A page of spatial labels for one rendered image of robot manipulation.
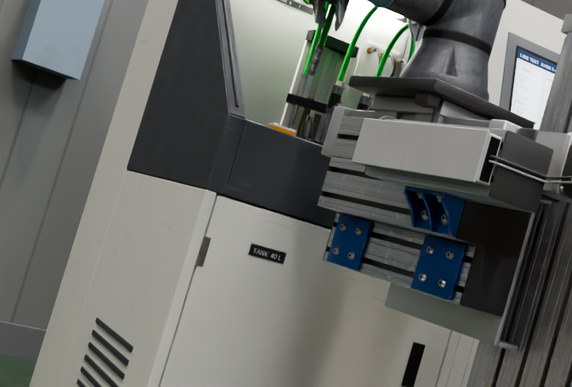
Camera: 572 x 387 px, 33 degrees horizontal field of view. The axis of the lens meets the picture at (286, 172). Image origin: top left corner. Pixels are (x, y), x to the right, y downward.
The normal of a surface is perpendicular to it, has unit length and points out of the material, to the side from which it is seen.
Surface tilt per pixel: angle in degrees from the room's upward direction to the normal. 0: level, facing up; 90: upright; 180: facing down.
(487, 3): 90
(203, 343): 90
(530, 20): 76
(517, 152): 90
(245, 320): 90
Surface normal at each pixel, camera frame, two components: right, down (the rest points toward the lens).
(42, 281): 0.53, 0.11
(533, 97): 0.48, -0.16
